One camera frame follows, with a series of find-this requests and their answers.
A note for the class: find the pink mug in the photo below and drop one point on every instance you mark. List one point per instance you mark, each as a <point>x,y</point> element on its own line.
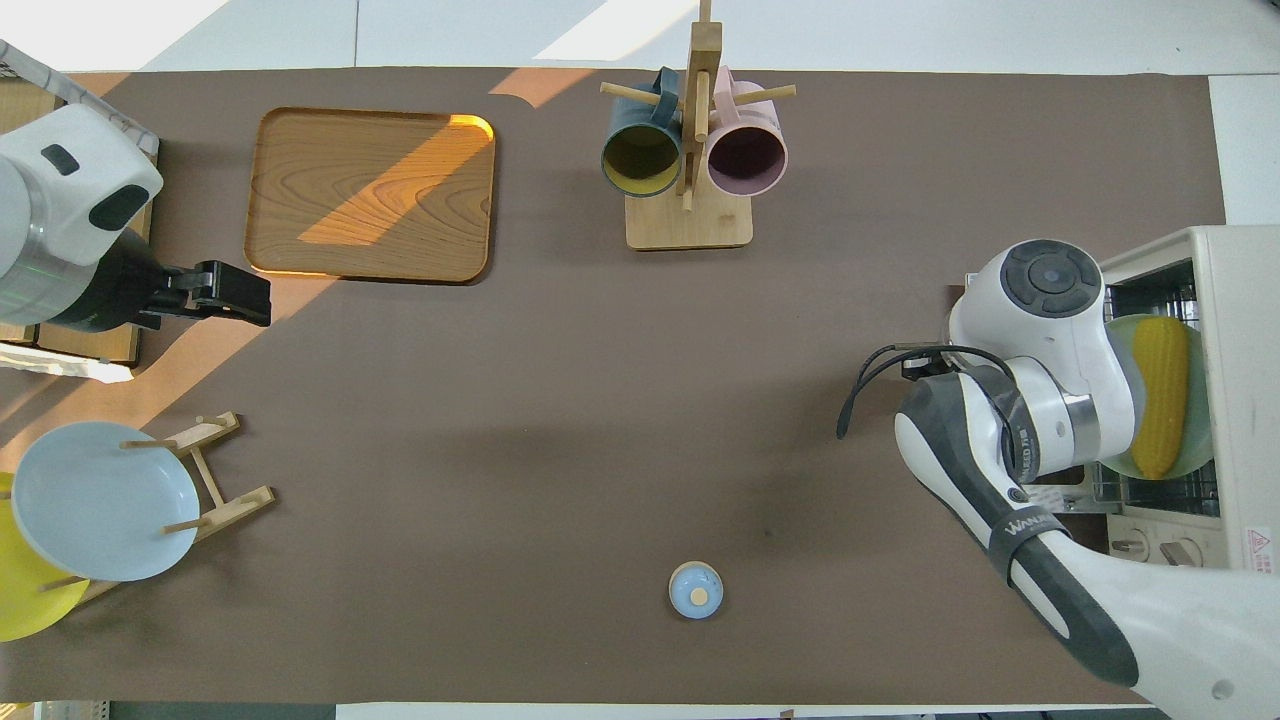
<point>745,160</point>

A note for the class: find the wooden serving tray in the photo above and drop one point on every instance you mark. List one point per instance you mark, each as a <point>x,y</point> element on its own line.
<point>400,200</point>

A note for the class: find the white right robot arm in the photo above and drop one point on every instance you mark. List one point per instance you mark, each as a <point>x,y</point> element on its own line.
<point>1050,330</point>

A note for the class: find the light blue plate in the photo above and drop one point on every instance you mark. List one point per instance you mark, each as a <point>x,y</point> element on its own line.
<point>100,500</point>

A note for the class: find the yellow plate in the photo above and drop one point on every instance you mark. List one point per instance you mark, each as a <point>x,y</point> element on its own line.
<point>25,600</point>

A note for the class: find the wooden plate rack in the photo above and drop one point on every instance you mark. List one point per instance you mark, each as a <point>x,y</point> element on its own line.
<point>235,505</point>

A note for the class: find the pale green plate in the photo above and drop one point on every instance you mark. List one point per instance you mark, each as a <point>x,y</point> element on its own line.
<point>1195,430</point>

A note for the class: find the yellow corn cob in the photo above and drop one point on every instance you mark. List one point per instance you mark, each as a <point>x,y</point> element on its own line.
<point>1160,400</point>

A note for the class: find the wooden mug rack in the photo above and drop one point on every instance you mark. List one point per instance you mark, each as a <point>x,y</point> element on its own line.
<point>690,225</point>

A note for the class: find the cream toaster oven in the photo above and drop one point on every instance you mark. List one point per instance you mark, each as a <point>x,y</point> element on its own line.
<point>1250,350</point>

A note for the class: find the brown table mat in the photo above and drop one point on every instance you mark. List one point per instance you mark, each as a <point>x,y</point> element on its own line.
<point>500,450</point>

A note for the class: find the dark blue mug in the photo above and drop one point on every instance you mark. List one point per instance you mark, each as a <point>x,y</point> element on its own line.
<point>640,160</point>

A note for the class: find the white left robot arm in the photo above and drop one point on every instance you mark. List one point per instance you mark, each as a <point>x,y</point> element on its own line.
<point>60,200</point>

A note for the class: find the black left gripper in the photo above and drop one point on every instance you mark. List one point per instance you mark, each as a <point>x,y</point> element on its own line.
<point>190,295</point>

